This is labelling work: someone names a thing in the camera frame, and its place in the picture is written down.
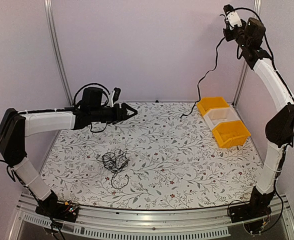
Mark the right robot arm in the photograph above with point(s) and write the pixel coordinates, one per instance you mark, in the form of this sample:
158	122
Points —
279	130

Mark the far yellow plastic bin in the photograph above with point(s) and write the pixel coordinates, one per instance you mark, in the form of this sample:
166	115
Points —
208	103

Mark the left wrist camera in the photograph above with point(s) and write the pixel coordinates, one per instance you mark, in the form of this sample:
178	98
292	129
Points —
114	96

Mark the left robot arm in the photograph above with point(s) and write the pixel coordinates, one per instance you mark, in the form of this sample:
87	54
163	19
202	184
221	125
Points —
97	105

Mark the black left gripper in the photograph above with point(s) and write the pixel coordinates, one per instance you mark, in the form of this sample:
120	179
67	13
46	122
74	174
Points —
119	118

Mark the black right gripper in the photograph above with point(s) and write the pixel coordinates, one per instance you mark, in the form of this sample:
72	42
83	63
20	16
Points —
227	36

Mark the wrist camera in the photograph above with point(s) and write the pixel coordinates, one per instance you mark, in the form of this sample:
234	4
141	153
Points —
114	96
232	18

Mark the white translucent plastic bin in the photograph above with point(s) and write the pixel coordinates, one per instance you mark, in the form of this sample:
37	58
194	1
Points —
216	116

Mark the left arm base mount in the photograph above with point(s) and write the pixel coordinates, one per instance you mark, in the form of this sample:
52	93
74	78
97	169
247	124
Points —
60	210

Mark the left aluminium frame post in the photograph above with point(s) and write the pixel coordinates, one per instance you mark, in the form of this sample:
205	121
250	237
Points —
48	7

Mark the front aluminium rail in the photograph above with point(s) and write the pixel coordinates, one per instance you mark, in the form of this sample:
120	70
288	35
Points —
97	223

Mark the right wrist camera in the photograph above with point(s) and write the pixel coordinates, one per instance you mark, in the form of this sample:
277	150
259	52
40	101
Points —
232	18

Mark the near yellow plastic bin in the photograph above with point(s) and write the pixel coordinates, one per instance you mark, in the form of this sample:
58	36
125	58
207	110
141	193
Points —
230	134

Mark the yellow plastic bin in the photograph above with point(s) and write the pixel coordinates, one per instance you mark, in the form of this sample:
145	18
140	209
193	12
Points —
230	134
208	103

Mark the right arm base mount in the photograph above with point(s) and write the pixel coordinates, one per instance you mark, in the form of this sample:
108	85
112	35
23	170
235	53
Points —
258	206

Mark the floral patterned table mat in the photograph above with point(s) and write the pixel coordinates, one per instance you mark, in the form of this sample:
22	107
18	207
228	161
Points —
155	160

